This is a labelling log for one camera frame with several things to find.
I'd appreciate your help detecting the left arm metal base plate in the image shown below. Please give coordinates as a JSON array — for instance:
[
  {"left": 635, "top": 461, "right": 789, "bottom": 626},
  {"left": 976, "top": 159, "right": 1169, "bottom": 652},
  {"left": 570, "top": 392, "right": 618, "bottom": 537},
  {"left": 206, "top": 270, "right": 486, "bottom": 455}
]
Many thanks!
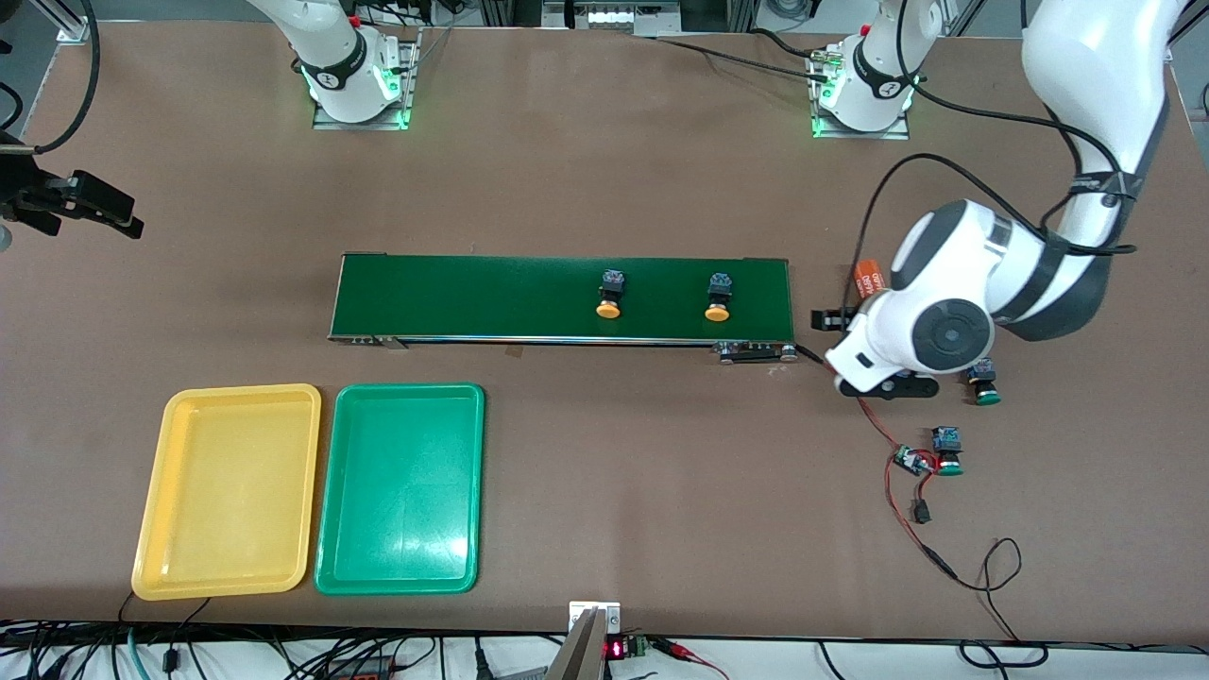
[{"left": 808, "top": 47, "right": 912, "bottom": 141}]

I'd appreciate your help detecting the grey metal bar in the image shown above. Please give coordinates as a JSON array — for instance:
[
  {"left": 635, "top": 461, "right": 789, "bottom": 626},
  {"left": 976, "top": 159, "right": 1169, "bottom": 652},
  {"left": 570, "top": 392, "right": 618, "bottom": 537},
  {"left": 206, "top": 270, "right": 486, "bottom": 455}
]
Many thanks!
[{"left": 545, "top": 607, "right": 607, "bottom": 680}]

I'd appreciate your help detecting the thin black looped cable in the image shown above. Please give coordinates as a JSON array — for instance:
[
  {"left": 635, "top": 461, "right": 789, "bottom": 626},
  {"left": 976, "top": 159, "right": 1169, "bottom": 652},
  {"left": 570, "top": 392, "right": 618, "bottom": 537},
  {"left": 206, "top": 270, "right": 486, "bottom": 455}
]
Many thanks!
[{"left": 952, "top": 536, "right": 1051, "bottom": 672}]

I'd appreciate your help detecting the green belt mini conveyor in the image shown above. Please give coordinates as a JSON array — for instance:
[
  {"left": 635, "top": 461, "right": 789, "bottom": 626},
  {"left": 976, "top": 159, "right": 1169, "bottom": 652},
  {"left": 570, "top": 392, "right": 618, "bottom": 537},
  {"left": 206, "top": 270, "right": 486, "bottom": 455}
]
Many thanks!
[{"left": 327, "top": 252, "right": 800, "bottom": 366}]

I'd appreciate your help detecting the green plastic tray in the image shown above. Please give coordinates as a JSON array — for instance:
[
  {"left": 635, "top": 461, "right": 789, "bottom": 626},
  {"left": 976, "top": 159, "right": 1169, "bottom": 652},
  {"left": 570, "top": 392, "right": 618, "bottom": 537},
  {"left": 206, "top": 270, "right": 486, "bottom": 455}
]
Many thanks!
[{"left": 313, "top": 382, "right": 486, "bottom": 597}]

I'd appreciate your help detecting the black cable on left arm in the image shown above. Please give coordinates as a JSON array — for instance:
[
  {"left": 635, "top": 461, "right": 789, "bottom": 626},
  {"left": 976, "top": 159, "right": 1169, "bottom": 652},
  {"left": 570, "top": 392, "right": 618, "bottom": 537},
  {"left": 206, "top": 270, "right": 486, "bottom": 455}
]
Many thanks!
[{"left": 855, "top": 0, "right": 1139, "bottom": 313}]

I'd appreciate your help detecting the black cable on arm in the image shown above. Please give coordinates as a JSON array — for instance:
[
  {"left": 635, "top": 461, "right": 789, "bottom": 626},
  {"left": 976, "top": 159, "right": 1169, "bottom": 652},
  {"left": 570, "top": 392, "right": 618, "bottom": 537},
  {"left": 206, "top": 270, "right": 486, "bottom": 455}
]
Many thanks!
[
  {"left": 855, "top": 0, "right": 1139, "bottom": 313},
  {"left": 0, "top": 0, "right": 100, "bottom": 154}
]

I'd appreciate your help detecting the black cable across table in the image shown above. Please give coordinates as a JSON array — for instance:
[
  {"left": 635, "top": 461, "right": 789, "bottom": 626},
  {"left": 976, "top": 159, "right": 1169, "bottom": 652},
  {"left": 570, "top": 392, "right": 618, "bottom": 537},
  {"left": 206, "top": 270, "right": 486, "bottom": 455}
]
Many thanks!
[{"left": 652, "top": 36, "right": 837, "bottom": 81}]

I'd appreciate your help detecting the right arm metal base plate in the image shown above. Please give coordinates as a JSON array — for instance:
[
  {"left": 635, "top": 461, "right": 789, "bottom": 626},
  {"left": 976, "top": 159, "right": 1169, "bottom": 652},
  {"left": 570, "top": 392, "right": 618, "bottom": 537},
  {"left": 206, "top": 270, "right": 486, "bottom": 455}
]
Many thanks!
[{"left": 312, "top": 26, "right": 422, "bottom": 131}]

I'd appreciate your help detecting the small metal mounting bracket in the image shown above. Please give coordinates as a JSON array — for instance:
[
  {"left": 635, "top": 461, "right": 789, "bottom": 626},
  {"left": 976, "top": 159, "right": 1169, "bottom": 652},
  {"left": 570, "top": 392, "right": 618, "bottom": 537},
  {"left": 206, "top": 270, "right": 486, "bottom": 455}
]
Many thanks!
[{"left": 568, "top": 600, "right": 622, "bottom": 636}]

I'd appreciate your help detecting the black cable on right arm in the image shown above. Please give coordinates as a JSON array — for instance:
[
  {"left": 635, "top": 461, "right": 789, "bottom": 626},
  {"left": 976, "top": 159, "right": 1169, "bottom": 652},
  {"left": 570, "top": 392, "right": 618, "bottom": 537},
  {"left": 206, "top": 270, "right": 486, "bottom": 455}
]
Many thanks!
[{"left": 0, "top": 0, "right": 100, "bottom": 154}]

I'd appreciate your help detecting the yellow plastic tray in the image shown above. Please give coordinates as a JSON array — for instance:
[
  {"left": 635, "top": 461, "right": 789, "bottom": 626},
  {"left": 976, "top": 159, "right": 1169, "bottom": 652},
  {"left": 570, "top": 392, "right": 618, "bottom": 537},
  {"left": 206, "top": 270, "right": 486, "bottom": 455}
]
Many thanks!
[{"left": 130, "top": 382, "right": 323, "bottom": 603}]

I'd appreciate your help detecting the green mushroom push button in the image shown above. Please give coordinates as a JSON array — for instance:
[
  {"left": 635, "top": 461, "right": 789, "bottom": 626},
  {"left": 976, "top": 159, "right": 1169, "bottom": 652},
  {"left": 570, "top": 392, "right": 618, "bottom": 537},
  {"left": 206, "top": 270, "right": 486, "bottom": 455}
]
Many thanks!
[
  {"left": 967, "top": 359, "right": 1003, "bottom": 407},
  {"left": 930, "top": 426, "right": 965, "bottom": 477}
]

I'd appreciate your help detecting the white device behind table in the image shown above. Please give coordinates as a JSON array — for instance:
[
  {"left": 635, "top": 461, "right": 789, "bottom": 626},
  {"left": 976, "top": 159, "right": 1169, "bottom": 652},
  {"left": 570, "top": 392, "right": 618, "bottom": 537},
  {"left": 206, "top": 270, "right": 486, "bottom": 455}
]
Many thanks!
[{"left": 543, "top": 0, "right": 683, "bottom": 37}]

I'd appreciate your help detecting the red clip lead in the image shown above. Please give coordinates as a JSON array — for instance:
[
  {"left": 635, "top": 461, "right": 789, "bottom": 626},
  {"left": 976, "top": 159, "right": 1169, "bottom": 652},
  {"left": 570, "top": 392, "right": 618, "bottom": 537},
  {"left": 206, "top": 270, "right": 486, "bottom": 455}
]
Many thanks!
[{"left": 650, "top": 635, "right": 730, "bottom": 680}]

